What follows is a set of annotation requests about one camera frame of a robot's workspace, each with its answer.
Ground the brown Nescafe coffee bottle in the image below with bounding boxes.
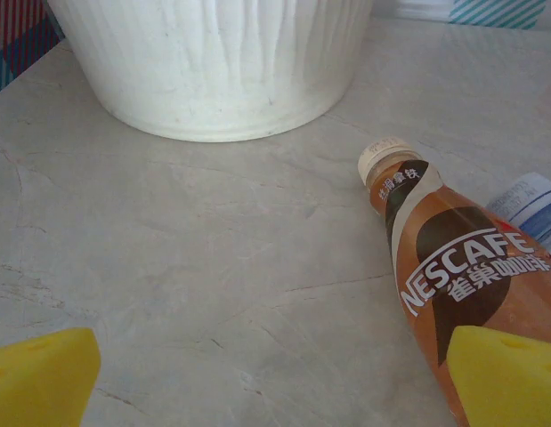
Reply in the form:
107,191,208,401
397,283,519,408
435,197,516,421
357,136,551,427

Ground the white ribbed plastic bin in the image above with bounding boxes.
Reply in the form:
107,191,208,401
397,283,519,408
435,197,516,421
46,0,375,143

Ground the clear bottle pale blue label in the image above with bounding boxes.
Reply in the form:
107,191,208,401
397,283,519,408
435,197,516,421
484,172,551,263

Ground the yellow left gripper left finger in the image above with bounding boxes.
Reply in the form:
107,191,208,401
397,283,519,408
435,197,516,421
0,327,101,427

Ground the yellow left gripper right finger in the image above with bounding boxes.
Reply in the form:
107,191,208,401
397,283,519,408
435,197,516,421
448,326,551,427

